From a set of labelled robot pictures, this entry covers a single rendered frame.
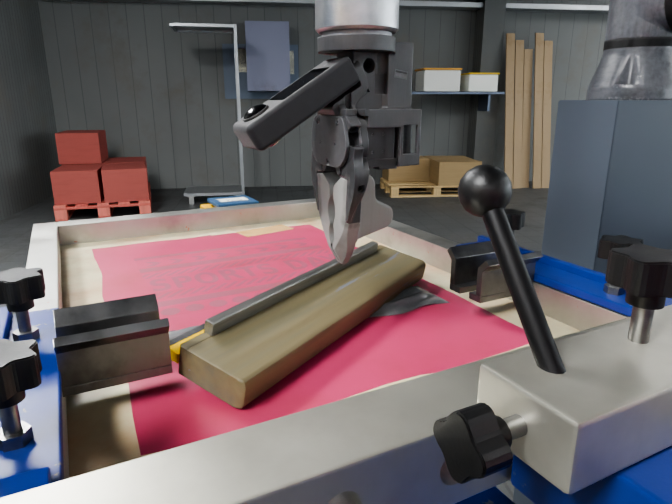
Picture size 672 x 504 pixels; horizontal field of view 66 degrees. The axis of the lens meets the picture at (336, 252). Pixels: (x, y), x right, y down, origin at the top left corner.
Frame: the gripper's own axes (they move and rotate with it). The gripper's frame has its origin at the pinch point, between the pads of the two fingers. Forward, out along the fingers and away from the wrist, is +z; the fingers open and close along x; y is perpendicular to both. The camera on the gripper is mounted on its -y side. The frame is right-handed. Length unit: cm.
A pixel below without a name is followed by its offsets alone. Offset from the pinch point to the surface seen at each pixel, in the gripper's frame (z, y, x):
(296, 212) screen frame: 8, 20, 56
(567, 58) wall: -72, 649, 519
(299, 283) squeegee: 4.7, -1.8, 5.3
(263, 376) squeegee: 7.6, -10.5, -7.0
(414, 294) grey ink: 9.2, 14.5, 6.2
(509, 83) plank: -36, 534, 514
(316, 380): 9.9, -5.1, -6.0
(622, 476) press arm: 1.4, -2.9, -33.1
